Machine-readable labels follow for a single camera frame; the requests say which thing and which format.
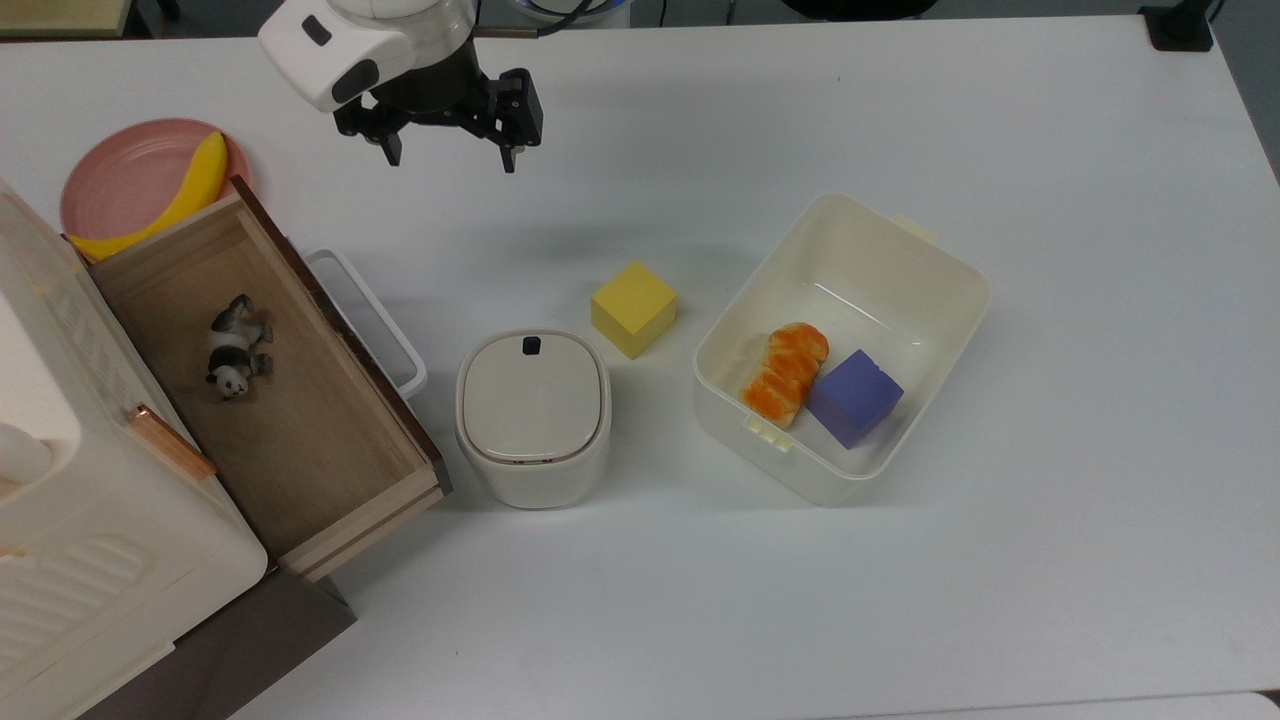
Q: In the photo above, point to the white lidded trash can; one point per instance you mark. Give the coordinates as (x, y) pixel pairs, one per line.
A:
(533, 415)

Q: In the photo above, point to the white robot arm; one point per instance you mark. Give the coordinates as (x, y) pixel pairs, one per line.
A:
(350, 35)

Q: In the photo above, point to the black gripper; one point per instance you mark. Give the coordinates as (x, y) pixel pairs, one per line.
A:
(440, 88)

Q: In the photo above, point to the white plastic cabinet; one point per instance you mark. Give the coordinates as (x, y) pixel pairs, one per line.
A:
(90, 520)

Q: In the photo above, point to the pink round plate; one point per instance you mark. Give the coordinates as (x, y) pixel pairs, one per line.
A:
(130, 170)

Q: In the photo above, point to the wooden drawer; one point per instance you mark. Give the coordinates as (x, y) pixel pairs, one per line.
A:
(290, 400)

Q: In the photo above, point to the yellow cube block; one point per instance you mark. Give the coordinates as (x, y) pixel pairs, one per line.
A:
(632, 308)

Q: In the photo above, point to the orange toy bread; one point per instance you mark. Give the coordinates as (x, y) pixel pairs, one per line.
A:
(785, 375)

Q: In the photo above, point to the black table clamp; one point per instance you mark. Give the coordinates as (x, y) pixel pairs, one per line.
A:
(1180, 25)

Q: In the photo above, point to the wooden furniture piece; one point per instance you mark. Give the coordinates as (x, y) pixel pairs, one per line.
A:
(60, 15)

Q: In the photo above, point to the purple cube block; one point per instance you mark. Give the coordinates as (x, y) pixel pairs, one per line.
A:
(853, 397)

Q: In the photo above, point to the white plastic bin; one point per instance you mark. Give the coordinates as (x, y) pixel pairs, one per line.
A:
(900, 290)

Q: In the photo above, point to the yellow toy banana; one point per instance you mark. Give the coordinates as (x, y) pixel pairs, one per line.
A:
(190, 195)

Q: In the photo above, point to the panda toy figure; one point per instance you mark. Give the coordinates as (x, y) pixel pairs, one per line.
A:
(235, 350)

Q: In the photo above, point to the brown cabinet base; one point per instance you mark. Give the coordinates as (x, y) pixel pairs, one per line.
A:
(240, 650)

